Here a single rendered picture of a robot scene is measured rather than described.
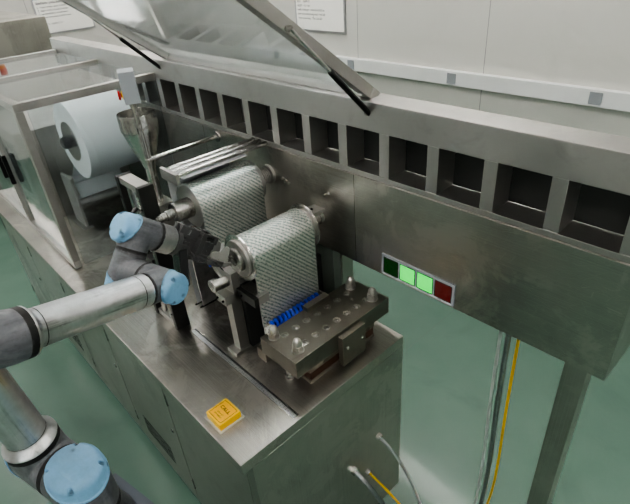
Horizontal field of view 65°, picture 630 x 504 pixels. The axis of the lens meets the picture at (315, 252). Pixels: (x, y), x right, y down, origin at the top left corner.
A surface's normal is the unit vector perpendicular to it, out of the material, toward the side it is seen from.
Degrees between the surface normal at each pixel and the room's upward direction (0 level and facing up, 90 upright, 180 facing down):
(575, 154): 90
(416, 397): 0
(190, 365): 0
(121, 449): 0
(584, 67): 90
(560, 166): 90
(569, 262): 90
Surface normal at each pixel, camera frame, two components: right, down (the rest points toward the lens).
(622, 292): -0.72, 0.41
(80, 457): 0.04, -0.81
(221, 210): 0.69, 0.37
